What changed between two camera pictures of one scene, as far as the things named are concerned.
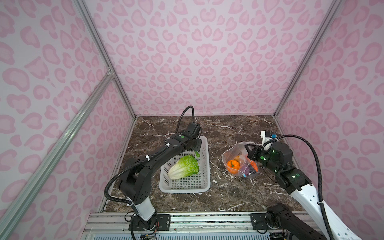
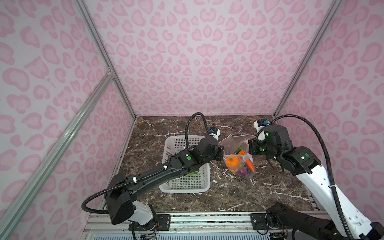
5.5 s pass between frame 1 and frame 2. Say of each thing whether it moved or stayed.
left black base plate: stayed
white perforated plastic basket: stayed
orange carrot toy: moved
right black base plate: stayed
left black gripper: moved
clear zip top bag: moved
